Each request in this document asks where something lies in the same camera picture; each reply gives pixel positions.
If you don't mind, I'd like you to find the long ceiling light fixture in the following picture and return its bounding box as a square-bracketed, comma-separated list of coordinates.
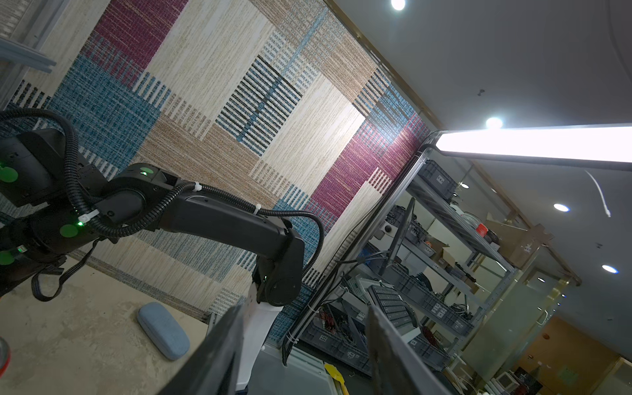
[434, 124, 631, 171]

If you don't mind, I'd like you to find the grey metal storage shelving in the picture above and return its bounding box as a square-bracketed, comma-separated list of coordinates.
[281, 148, 517, 374]

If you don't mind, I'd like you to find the black computer monitor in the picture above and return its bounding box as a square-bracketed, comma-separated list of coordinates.
[378, 197, 416, 276]

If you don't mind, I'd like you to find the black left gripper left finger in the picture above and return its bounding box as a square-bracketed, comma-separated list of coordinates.
[158, 305, 244, 395]

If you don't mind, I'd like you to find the black keyboard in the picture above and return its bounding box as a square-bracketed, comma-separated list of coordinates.
[368, 285, 418, 333]

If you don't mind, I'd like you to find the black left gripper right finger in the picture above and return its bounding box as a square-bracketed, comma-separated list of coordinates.
[366, 307, 450, 395]

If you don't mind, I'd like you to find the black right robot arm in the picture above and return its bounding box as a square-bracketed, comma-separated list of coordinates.
[1, 108, 309, 394]

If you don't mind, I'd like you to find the blue grey sponge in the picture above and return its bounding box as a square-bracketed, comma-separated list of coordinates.
[137, 302, 190, 360]

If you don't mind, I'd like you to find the red plastic wine glass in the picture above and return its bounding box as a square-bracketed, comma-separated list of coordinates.
[0, 337, 12, 377]

